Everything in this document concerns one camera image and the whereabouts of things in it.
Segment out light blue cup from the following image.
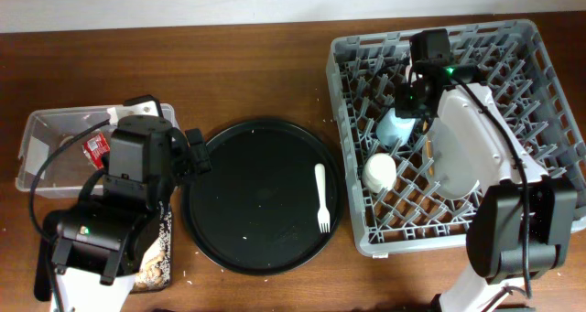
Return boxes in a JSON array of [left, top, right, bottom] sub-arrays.
[[375, 108, 416, 147]]

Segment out wooden chopstick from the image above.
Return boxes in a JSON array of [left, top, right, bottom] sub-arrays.
[[425, 138, 435, 177]]

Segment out grey round plate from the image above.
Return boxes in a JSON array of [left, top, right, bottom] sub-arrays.
[[422, 120, 480, 200]]

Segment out cream paper cup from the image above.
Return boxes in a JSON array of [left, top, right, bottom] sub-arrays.
[[362, 153, 396, 194]]

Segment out red snack wrapper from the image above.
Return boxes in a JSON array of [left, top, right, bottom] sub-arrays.
[[82, 133, 110, 169]]

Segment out food scraps with rice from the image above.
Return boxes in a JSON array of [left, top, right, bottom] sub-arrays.
[[131, 210, 173, 294]]

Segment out white plastic fork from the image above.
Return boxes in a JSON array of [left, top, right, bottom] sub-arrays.
[[314, 164, 331, 233]]

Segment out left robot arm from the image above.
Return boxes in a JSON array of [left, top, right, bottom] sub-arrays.
[[48, 115, 212, 311]]

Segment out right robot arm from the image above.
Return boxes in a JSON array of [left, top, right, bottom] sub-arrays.
[[396, 61, 578, 311]]

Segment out grey dishwasher rack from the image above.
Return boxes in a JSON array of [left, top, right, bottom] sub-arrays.
[[326, 20, 585, 258]]

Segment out round black serving tray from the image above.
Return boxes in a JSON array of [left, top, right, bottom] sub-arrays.
[[180, 118, 344, 275]]

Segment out black rectangular tray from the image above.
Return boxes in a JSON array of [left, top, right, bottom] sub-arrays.
[[33, 207, 173, 302]]

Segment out clear plastic bin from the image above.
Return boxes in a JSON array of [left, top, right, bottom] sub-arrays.
[[15, 102, 179, 199]]

